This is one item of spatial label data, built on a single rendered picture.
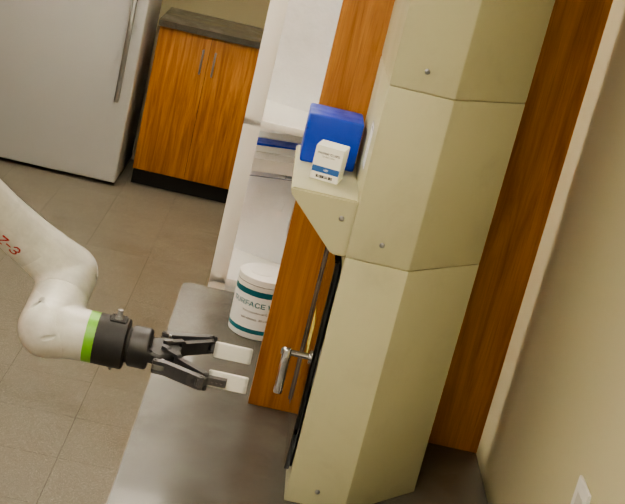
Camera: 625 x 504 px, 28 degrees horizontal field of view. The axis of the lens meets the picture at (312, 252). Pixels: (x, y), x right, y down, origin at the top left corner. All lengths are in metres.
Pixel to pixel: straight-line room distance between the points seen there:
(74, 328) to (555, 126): 0.99
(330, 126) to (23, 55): 5.02
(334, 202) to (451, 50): 0.31
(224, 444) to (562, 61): 0.97
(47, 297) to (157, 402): 0.41
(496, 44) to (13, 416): 2.76
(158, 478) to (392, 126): 0.75
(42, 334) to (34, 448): 2.07
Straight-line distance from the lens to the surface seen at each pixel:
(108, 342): 2.21
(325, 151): 2.14
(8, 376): 4.72
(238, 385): 2.18
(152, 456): 2.33
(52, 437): 4.35
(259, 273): 2.92
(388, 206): 2.08
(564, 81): 2.45
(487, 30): 2.06
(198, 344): 2.28
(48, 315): 2.21
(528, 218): 2.50
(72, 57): 7.11
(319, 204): 2.08
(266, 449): 2.45
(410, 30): 2.02
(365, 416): 2.21
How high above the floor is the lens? 2.03
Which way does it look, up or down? 17 degrees down
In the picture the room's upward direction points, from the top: 14 degrees clockwise
